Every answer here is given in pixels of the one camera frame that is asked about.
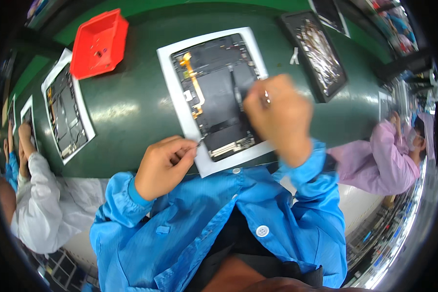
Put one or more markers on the dark floor crates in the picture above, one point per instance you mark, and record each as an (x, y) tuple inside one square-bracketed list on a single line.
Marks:
[(62, 270)]

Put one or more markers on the small white tray with tablet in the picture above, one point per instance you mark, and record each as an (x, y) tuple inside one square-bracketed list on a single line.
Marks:
[(11, 113), (28, 113)]

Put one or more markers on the black carrier tray with tablet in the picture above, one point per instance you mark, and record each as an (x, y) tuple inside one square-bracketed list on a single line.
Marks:
[(317, 54)]

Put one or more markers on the small white plastic piece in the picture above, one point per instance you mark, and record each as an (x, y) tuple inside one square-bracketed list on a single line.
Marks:
[(295, 56)]

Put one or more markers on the thin metal tweezers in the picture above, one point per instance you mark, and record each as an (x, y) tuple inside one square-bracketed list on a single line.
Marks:
[(201, 142)]

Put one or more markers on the person's right fingers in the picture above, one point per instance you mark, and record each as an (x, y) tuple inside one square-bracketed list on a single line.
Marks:
[(255, 98)]

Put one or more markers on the white carrier tray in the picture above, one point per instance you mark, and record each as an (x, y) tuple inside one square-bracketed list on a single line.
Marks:
[(84, 120), (169, 73)]

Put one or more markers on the opened tablet with orange flex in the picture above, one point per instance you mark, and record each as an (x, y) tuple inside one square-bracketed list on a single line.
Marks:
[(215, 80)]

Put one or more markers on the red plastic tray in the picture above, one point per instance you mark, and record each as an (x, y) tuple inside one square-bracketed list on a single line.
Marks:
[(98, 43)]

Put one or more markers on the small dark screws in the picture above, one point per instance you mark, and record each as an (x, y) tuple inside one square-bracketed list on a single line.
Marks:
[(98, 54)]

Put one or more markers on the white-edged tray with tablet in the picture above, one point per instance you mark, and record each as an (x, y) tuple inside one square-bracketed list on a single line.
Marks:
[(330, 14)]

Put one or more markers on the person's right hand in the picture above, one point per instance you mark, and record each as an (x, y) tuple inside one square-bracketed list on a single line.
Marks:
[(283, 120)]

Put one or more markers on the person's left hand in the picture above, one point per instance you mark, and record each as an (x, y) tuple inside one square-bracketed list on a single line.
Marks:
[(157, 168)]

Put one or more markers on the person's body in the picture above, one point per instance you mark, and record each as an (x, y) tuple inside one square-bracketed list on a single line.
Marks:
[(204, 226)]

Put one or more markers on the rack of parts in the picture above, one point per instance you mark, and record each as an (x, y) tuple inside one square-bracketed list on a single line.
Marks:
[(390, 233)]

